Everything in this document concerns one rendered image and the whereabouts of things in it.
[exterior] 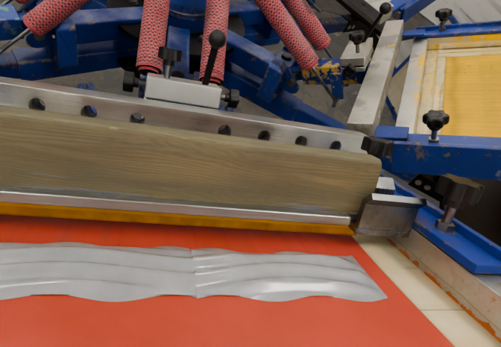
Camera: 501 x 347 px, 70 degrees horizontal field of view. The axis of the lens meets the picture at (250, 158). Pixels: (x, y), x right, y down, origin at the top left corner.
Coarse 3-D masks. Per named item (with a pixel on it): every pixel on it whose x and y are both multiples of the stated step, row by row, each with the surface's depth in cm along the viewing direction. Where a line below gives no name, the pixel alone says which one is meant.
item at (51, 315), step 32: (0, 224) 33; (32, 224) 34; (64, 224) 35; (96, 224) 36; (128, 224) 37; (160, 224) 38; (0, 320) 23; (32, 320) 23; (64, 320) 24; (96, 320) 24; (128, 320) 25; (160, 320) 26; (192, 320) 26
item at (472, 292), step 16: (400, 240) 43; (416, 240) 41; (416, 256) 41; (432, 256) 38; (448, 256) 37; (432, 272) 38; (448, 272) 36; (464, 272) 35; (448, 288) 36; (464, 288) 34; (480, 288) 33; (496, 288) 32; (464, 304) 34; (480, 304) 33; (496, 304) 31; (480, 320) 32; (496, 320) 31; (496, 336) 31
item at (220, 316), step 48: (192, 240) 36; (240, 240) 38; (288, 240) 40; (336, 240) 43; (384, 288) 35; (240, 336) 26; (288, 336) 26; (336, 336) 28; (384, 336) 29; (432, 336) 30
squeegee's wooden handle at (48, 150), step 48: (0, 144) 30; (48, 144) 31; (96, 144) 32; (144, 144) 33; (192, 144) 34; (240, 144) 36; (288, 144) 39; (96, 192) 33; (144, 192) 34; (192, 192) 36; (240, 192) 37; (288, 192) 38; (336, 192) 40
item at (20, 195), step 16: (0, 192) 30; (16, 192) 30; (32, 192) 31; (48, 192) 32; (64, 192) 32; (80, 192) 33; (96, 208) 33; (112, 208) 33; (128, 208) 33; (144, 208) 34; (160, 208) 34; (176, 208) 34; (192, 208) 35; (208, 208) 35; (224, 208) 36; (240, 208) 36; (256, 208) 37; (272, 208) 38; (288, 208) 39; (336, 224) 39
